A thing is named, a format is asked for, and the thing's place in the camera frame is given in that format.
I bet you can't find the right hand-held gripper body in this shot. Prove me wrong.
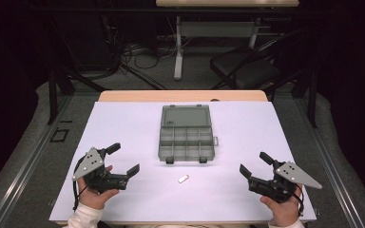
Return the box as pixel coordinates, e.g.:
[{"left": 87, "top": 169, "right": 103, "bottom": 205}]
[{"left": 248, "top": 159, "right": 323, "bottom": 204}]

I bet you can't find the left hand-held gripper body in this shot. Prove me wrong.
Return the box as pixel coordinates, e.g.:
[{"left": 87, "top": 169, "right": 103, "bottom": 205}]
[{"left": 72, "top": 146, "right": 129, "bottom": 195}]

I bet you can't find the grey plastic compartment box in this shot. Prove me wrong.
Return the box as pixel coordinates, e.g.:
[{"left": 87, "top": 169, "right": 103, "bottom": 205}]
[{"left": 157, "top": 104, "right": 220, "bottom": 165}]

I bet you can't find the person's left hand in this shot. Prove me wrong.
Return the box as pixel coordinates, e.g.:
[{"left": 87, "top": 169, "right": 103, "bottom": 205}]
[{"left": 77, "top": 164, "right": 121, "bottom": 211}]

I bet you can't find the person's right hand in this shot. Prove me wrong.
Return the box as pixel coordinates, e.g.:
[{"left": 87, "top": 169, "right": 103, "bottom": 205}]
[{"left": 259, "top": 185, "right": 304, "bottom": 228}]

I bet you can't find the white table board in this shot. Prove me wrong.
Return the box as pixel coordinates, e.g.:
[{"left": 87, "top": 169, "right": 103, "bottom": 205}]
[{"left": 48, "top": 101, "right": 317, "bottom": 223}]

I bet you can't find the black metal stand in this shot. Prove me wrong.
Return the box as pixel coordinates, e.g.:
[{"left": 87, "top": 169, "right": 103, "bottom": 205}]
[
  {"left": 293, "top": 67, "right": 318, "bottom": 129},
  {"left": 46, "top": 18, "right": 108, "bottom": 125}
]

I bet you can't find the wooden table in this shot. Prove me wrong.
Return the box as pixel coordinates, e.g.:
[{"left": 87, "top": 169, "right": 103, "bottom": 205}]
[{"left": 97, "top": 89, "right": 269, "bottom": 103}]

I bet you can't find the black folding chair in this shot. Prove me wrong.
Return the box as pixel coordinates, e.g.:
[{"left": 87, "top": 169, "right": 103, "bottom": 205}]
[{"left": 209, "top": 28, "right": 316, "bottom": 97}]

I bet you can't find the white-legged desk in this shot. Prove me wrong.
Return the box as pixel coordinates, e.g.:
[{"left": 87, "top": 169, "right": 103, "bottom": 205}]
[{"left": 155, "top": 0, "right": 300, "bottom": 82}]

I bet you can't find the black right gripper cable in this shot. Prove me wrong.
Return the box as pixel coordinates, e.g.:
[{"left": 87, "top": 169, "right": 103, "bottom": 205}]
[{"left": 293, "top": 186, "right": 305, "bottom": 218}]

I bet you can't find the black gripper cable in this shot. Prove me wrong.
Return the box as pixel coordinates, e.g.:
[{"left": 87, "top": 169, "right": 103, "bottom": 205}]
[
  {"left": 293, "top": 186, "right": 305, "bottom": 218},
  {"left": 71, "top": 158, "right": 90, "bottom": 212}
]

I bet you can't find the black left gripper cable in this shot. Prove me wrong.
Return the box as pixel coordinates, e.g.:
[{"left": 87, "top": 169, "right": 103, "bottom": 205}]
[{"left": 71, "top": 158, "right": 90, "bottom": 212}]

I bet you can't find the bundle of floor cables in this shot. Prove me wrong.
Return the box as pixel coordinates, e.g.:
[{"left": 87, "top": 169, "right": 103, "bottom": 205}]
[{"left": 101, "top": 15, "right": 193, "bottom": 91}]

